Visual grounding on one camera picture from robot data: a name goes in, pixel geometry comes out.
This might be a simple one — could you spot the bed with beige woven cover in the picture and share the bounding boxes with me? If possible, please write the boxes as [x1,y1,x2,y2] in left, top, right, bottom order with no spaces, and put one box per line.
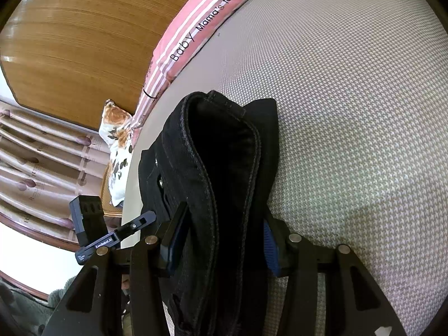
[122,0,448,336]

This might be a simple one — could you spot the wooden headboard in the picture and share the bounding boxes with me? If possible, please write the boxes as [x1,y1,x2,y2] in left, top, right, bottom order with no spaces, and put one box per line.
[0,0,232,134]

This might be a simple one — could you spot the beige patterned curtain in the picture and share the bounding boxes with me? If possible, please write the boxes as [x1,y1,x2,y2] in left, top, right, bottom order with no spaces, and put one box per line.
[0,108,113,240]

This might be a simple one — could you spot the black pants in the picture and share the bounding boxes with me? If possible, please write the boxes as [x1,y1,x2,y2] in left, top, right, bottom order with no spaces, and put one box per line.
[138,90,279,336]

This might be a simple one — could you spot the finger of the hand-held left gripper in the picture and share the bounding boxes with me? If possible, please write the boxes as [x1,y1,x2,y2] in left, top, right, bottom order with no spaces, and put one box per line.
[113,211,157,241]

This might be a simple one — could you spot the brown wooden window frame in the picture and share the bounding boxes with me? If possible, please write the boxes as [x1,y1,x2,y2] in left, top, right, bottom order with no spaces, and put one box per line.
[0,213,82,302]

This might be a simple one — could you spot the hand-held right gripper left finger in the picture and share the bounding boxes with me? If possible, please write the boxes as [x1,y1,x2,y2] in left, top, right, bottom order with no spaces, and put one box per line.
[42,201,188,336]

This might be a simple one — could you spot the floral pillow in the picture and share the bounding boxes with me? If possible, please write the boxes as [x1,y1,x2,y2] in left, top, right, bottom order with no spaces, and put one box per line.
[98,99,136,208]

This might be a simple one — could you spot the pink printed mattress edge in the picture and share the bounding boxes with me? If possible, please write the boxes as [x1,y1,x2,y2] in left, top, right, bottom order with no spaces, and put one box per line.
[131,0,292,131]

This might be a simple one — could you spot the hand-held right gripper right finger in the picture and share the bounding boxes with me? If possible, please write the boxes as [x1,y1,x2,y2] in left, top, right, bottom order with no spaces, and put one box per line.
[262,213,408,336]

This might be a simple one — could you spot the person's left forearm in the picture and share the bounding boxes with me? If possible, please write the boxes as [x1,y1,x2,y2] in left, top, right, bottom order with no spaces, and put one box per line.
[0,276,76,336]

